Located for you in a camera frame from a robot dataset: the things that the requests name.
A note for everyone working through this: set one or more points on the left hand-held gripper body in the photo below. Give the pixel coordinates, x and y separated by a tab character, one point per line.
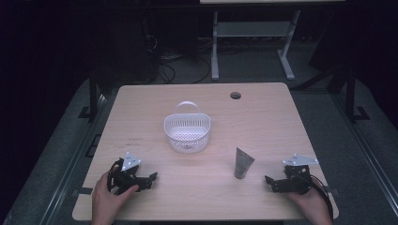
127	175

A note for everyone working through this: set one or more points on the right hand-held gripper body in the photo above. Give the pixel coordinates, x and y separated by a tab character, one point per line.
297	178

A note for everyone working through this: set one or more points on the grey squeeze tube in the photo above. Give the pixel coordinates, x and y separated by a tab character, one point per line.
242	163

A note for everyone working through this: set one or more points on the white plastic basket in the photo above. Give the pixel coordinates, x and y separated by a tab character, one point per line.
187	137

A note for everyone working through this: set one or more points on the person's right hand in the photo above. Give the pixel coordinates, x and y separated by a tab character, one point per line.
308	204

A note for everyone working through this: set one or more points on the person's left hand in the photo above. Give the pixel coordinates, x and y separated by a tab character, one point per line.
108	200

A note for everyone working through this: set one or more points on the black metal stand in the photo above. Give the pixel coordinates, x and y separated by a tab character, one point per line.
351	97
93	97

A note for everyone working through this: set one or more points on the white metal stand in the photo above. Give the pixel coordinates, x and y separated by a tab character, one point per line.
250	29

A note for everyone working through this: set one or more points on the metal floor rail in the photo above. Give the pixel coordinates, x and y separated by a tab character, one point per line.
366	150
72	162

